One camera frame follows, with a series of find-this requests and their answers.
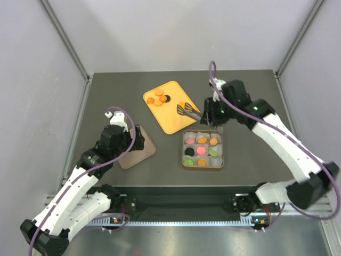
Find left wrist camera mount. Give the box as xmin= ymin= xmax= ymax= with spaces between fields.
xmin=104 ymin=111 xmax=127 ymax=127

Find brown flower cookie left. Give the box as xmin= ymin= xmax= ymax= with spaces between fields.
xmin=147 ymin=98 xmax=155 ymax=105

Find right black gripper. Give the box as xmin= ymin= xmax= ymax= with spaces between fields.
xmin=200 ymin=96 xmax=237 ymax=126

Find green cookie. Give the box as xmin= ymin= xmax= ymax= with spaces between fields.
xmin=184 ymin=159 xmax=194 ymax=166
xmin=209 ymin=149 xmax=218 ymax=157

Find purple cable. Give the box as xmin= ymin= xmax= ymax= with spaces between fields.
xmin=209 ymin=60 xmax=341 ymax=232
xmin=28 ymin=106 xmax=138 ymax=256

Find gold tin lid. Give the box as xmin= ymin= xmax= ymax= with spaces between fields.
xmin=118 ymin=126 xmax=156 ymax=170

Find metal tongs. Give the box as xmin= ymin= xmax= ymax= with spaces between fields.
xmin=176 ymin=102 xmax=202 ymax=121

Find orange flower cookie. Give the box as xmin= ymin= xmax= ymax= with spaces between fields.
xmin=209 ymin=137 xmax=219 ymax=146

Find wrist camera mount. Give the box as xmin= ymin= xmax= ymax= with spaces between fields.
xmin=209 ymin=78 xmax=226 ymax=102
xmin=104 ymin=111 xmax=127 ymax=127

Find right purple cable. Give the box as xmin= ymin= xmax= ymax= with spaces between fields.
xmin=209 ymin=60 xmax=341 ymax=232

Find orange plastic tray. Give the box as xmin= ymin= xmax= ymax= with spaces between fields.
xmin=143 ymin=81 xmax=199 ymax=134

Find pink sandwich cookie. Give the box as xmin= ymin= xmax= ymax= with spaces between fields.
xmin=185 ymin=138 xmax=196 ymax=145

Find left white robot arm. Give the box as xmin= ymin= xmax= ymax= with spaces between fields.
xmin=20 ymin=124 xmax=145 ymax=255

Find gold cookie tin box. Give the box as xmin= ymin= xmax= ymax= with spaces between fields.
xmin=181 ymin=130 xmax=224 ymax=171

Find orange round cookie top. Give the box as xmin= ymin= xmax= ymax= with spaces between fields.
xmin=154 ymin=89 xmax=164 ymax=96

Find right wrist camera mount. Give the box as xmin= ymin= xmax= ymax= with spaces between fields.
xmin=209 ymin=78 xmax=226 ymax=102

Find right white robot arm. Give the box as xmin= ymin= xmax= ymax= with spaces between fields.
xmin=200 ymin=78 xmax=340 ymax=211

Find round orange biscuit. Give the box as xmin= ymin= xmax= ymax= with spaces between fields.
xmin=198 ymin=137 xmax=208 ymax=144

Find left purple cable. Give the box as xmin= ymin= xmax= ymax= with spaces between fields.
xmin=28 ymin=106 xmax=138 ymax=256

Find black sandwich cookie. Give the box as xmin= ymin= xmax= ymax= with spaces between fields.
xmin=164 ymin=95 xmax=171 ymax=102
xmin=184 ymin=147 xmax=195 ymax=156

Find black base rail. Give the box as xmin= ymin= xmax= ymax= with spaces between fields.
xmin=88 ymin=185 xmax=265 ymax=222

